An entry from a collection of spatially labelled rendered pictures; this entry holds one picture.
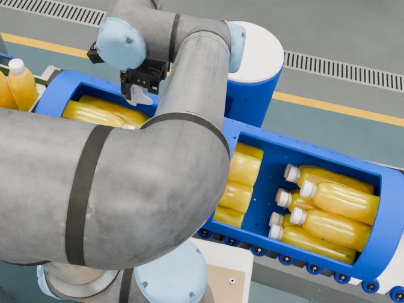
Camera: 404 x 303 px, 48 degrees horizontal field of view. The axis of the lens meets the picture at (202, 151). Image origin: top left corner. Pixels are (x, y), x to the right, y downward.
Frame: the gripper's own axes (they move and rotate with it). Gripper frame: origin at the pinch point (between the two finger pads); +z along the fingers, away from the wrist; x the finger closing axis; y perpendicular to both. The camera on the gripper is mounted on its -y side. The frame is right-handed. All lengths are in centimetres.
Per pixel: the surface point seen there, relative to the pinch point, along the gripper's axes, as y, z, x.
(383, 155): 106, 129, 113
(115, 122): -4.3, 10.0, -0.5
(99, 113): -8.7, 9.5, 0.2
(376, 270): 64, 16, -13
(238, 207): 29.9, 17.2, -8.2
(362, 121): 92, 129, 134
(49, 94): -20.2, 5.8, -1.4
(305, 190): 43.7, 11.6, -1.6
